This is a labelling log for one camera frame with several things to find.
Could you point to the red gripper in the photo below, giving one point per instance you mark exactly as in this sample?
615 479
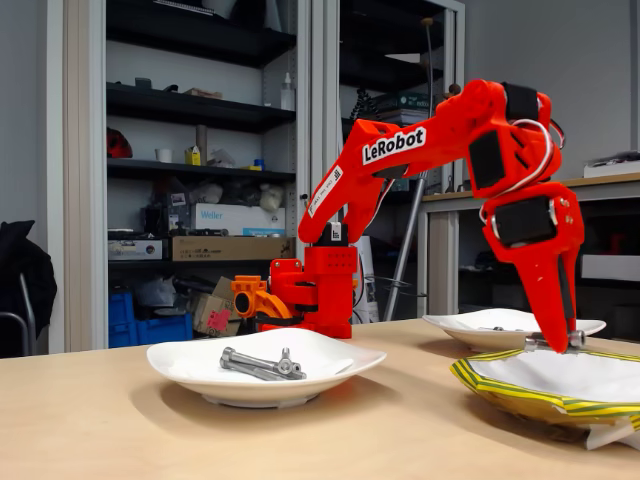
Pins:
525 221

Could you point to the short steel socket screw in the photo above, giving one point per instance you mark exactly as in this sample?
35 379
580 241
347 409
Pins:
577 338
531 344
495 328

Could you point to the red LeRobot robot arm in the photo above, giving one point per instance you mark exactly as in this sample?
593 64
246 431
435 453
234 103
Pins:
440 140

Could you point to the long white box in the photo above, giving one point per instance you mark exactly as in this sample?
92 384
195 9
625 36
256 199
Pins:
612 267

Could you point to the grey sideboard wooden top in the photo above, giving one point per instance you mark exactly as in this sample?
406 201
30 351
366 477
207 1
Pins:
610 187

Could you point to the white square porcelain plate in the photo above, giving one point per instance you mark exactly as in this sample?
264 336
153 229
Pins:
250 392
460 332

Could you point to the yellow green striped plate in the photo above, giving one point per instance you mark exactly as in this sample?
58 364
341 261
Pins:
505 392

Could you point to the flat white box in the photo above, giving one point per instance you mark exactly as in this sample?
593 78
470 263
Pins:
615 170

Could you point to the grey coat stand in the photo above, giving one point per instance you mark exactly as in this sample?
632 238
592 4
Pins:
405 245

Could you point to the stack of books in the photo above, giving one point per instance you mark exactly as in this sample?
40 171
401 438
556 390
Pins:
412 102

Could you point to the grey metal storage cabinet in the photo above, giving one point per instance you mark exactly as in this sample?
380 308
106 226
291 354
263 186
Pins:
200 107
452 50

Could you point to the black flexible tripod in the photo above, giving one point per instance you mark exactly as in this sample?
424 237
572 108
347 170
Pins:
359 105

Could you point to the orange printed part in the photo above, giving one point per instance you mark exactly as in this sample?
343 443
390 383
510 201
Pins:
270 304

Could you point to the white plastic bottle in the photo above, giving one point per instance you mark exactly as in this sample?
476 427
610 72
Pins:
287 95

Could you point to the white Weller box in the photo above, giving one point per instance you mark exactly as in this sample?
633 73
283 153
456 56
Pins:
235 217

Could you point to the long brown cardboard box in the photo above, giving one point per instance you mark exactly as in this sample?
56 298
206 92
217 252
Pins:
230 248

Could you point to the cardboard box pink label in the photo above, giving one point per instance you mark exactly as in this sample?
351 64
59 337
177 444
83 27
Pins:
215 310

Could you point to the small yellow box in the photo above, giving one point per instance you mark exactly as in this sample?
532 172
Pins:
192 156

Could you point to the blue plastic crate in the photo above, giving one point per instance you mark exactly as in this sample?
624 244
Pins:
160 332
120 307

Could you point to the white paper cup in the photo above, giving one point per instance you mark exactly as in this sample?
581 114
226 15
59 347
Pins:
164 155

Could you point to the flat grey printed box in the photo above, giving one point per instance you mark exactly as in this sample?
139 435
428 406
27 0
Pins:
135 250

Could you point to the red black helmet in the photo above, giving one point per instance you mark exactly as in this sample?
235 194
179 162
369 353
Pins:
117 145

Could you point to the grey metal chair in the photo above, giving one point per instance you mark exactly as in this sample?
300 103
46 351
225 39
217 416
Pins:
27 310

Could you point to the black jacket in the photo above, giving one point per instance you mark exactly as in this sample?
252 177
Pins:
25 270

